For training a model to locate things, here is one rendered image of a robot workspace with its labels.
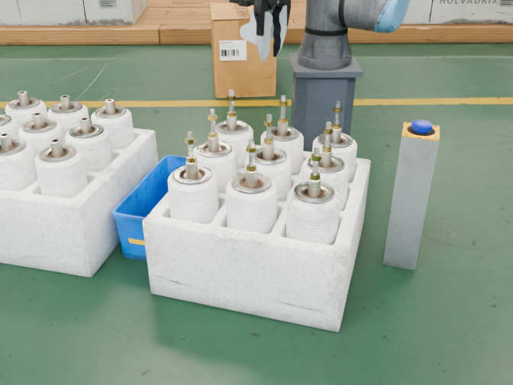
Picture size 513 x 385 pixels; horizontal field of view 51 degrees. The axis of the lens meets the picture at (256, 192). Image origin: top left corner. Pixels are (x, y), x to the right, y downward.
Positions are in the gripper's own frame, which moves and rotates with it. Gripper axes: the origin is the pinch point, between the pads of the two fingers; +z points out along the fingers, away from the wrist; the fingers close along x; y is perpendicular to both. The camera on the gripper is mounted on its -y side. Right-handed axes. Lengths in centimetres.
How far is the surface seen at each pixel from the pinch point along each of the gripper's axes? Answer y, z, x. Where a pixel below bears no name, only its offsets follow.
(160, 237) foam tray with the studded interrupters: 9.6, 31.7, 23.5
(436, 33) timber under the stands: 31, 42, -203
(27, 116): 63, 23, 13
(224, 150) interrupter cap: 9.5, 21.1, 3.2
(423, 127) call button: -25.3, 13.7, -14.5
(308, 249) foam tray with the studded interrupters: -17.5, 28.6, 14.4
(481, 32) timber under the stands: 12, 41, -217
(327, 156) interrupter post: -11.3, 19.1, -2.8
